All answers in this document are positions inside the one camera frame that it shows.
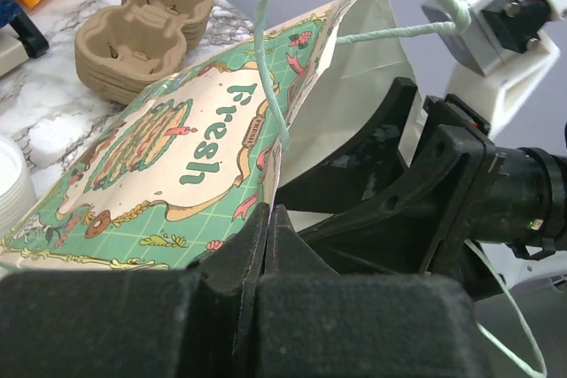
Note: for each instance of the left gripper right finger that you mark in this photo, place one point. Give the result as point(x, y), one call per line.
point(287, 253)

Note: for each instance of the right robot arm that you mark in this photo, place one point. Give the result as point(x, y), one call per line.
point(331, 114)

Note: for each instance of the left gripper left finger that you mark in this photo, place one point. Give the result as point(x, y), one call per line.
point(234, 268)

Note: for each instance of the green Fresh paper bag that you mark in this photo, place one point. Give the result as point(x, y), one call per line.
point(97, 283)

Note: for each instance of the stack of white plastic lids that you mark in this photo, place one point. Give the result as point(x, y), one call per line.
point(17, 189)

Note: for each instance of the beige three-tier shelf rack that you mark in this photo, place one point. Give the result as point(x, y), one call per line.
point(20, 37)

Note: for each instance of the cardboard cup carrier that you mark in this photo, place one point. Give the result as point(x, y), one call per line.
point(120, 50)

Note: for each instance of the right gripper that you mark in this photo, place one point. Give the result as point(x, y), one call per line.
point(461, 187)

